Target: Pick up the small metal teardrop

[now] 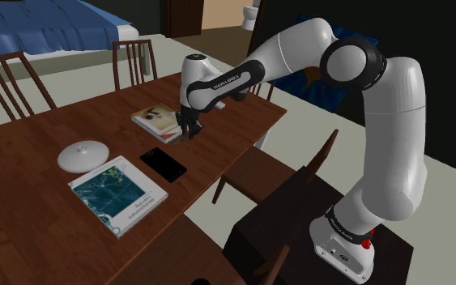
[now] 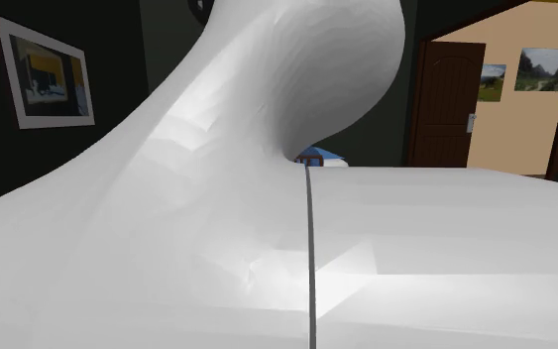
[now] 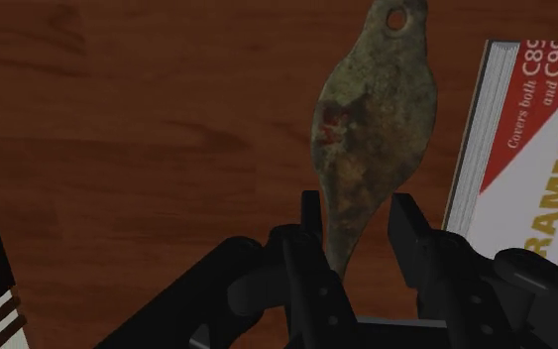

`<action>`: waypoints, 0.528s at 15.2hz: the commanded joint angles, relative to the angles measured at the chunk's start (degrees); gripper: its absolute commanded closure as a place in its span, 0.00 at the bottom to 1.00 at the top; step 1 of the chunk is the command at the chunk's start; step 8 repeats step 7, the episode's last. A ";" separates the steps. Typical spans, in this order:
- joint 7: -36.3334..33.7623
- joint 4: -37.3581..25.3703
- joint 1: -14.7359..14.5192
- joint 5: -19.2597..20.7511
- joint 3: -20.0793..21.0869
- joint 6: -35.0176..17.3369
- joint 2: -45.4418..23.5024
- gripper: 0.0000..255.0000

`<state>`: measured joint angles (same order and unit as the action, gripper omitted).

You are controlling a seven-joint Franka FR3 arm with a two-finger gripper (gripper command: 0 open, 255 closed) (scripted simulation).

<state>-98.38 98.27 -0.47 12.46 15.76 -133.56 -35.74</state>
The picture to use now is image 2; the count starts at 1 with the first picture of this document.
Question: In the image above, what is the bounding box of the blue and white bed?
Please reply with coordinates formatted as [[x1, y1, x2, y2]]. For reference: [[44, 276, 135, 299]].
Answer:
[[294, 146, 350, 169]]

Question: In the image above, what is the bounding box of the dark brown door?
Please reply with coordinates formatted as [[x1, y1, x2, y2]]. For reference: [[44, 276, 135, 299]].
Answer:
[[407, 40, 487, 169]]

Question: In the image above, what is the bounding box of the small landscape wall picture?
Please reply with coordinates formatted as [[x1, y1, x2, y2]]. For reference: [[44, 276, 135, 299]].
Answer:
[[477, 63, 507, 103]]

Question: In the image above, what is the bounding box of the white framed wall picture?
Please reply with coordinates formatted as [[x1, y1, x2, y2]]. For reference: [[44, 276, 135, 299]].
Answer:
[[0, 15, 96, 131]]

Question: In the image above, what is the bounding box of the large landscape wall picture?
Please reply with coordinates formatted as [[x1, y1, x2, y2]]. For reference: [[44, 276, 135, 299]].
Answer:
[[513, 48, 558, 93]]

